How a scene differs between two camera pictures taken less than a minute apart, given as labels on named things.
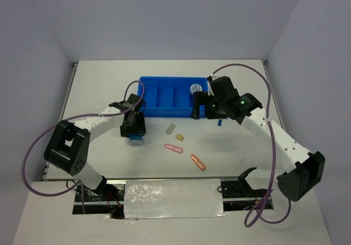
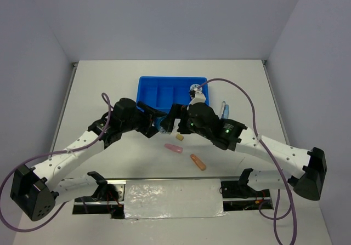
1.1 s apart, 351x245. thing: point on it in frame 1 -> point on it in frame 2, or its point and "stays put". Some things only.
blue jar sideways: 135,140 -> 157,121
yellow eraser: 180,137 stays put
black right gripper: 200,98 -> 175,112
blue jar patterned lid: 195,87 stays put
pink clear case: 174,148 stays put
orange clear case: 202,166 stays put
